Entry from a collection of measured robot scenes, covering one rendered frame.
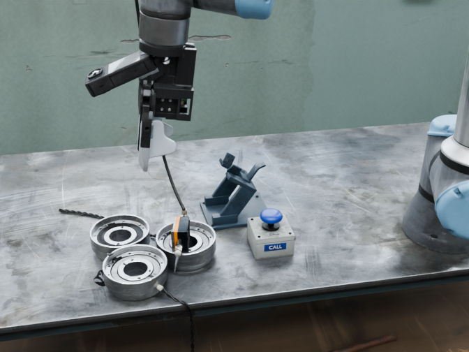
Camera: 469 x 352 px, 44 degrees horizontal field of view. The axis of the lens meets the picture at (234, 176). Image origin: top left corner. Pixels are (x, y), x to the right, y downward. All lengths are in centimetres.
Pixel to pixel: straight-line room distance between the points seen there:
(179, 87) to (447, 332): 78
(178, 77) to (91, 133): 179
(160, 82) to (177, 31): 9
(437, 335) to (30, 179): 94
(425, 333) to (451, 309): 11
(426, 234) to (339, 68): 175
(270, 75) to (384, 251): 170
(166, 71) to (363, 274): 47
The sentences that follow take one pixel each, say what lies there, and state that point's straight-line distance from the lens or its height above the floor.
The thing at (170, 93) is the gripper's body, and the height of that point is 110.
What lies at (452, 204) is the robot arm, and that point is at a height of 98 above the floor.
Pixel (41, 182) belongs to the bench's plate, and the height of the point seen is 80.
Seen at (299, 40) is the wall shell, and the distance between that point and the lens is 267.
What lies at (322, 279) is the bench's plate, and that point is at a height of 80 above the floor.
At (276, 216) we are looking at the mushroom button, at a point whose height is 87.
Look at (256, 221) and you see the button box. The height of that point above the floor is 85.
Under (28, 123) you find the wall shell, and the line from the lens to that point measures 269.
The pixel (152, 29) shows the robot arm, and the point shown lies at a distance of 88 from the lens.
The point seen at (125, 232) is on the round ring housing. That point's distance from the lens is 108.
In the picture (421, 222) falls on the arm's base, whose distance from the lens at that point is 111.
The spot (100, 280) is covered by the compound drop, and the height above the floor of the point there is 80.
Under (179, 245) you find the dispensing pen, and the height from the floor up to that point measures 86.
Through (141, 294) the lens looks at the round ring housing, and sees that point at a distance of 95.
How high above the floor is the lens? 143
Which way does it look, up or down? 29 degrees down
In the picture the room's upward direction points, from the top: straight up
